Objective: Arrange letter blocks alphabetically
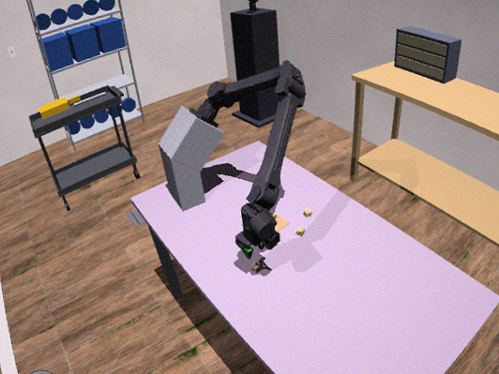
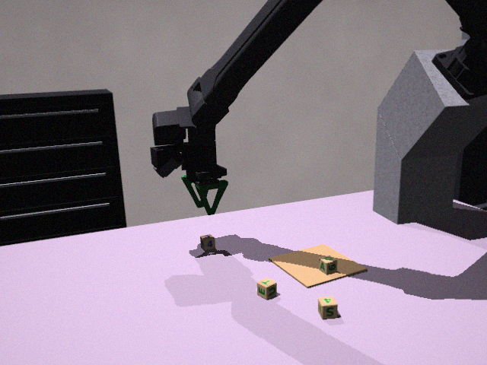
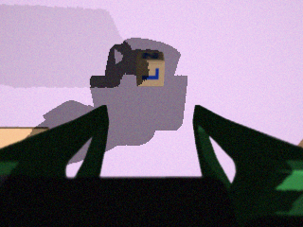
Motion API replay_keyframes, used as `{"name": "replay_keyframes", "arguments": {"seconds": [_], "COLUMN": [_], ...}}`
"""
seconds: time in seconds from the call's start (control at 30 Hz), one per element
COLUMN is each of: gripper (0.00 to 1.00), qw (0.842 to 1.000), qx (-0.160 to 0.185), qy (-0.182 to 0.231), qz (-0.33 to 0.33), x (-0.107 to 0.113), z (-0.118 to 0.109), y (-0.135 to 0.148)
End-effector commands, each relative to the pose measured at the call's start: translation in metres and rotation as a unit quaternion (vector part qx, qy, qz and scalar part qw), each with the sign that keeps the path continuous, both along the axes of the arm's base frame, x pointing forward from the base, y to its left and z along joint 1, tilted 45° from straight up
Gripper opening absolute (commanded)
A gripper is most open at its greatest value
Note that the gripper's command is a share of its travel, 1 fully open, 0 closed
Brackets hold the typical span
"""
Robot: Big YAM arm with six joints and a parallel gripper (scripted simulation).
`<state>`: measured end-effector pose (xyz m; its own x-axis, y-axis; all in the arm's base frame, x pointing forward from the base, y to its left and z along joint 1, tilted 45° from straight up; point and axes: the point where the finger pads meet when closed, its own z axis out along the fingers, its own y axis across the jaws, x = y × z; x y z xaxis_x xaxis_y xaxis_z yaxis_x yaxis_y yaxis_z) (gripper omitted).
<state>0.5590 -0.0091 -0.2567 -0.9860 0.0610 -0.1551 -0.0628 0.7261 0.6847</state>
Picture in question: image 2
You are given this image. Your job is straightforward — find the tan flat mat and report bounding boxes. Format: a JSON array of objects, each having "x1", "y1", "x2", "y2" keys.
[{"x1": 269, "y1": 244, "x2": 368, "y2": 288}]

